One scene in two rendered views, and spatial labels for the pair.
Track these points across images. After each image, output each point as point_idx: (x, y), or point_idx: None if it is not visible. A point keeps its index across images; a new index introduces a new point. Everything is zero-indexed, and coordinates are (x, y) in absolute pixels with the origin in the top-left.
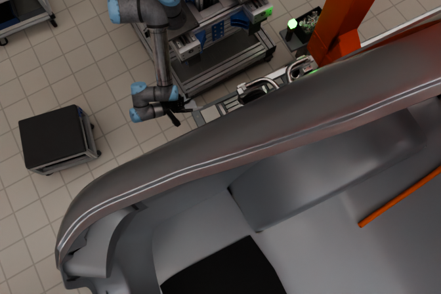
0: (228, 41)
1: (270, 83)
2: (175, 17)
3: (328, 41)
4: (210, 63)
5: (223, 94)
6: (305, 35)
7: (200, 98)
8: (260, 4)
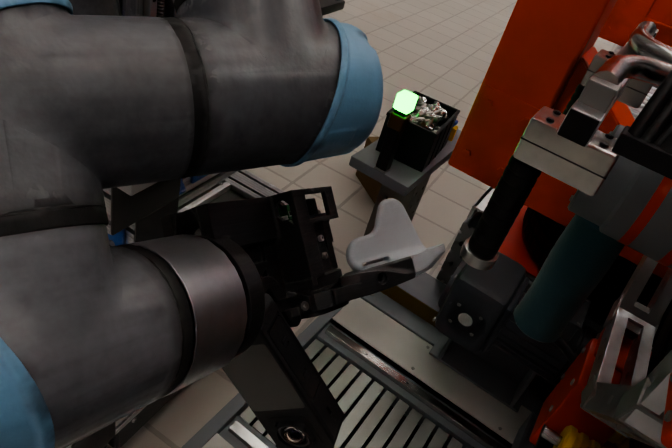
0: (199, 231)
1: (659, 73)
2: None
3: (551, 83)
4: None
5: (223, 398)
6: (431, 139)
7: (147, 438)
8: None
